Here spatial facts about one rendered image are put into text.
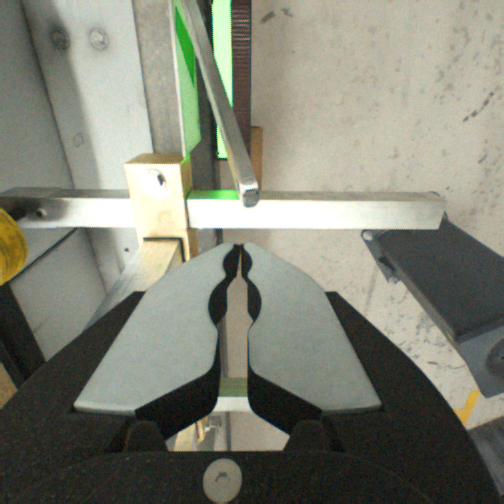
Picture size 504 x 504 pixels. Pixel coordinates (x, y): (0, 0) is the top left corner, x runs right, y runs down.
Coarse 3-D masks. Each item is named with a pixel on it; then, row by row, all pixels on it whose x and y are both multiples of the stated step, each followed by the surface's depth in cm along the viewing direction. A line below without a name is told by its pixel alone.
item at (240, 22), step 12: (240, 0) 30; (240, 12) 31; (240, 24) 31; (240, 36) 32; (240, 48) 32; (240, 60) 33; (240, 72) 33; (240, 84) 34; (240, 96) 34; (240, 108) 35; (240, 120) 36; (240, 132) 36
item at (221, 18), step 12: (216, 0) 30; (228, 0) 30; (216, 12) 30; (228, 12) 30; (216, 24) 31; (228, 24) 31; (216, 36) 31; (228, 36) 31; (216, 48) 32; (228, 48) 32; (216, 60) 33; (228, 60) 33; (228, 72) 33; (228, 84) 34; (228, 96) 34
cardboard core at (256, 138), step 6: (252, 126) 100; (258, 126) 100; (252, 132) 94; (258, 132) 95; (252, 138) 95; (258, 138) 96; (252, 144) 96; (258, 144) 97; (252, 150) 97; (258, 150) 98; (252, 156) 98; (258, 156) 99; (252, 162) 99; (258, 162) 100; (258, 168) 101; (258, 174) 102; (258, 180) 103; (258, 186) 104
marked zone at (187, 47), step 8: (176, 8) 24; (176, 16) 24; (176, 24) 24; (184, 32) 27; (184, 40) 27; (184, 48) 27; (192, 48) 31; (184, 56) 27; (192, 56) 31; (192, 64) 31; (192, 72) 31; (192, 80) 31
